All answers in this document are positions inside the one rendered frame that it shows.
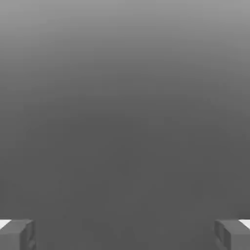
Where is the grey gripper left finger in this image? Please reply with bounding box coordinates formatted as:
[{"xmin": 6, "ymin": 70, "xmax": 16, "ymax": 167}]
[{"xmin": 0, "ymin": 219, "xmax": 37, "ymax": 250}]

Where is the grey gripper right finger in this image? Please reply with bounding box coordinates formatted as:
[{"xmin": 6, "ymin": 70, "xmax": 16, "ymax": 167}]
[{"xmin": 213, "ymin": 219, "xmax": 250, "ymax": 250}]

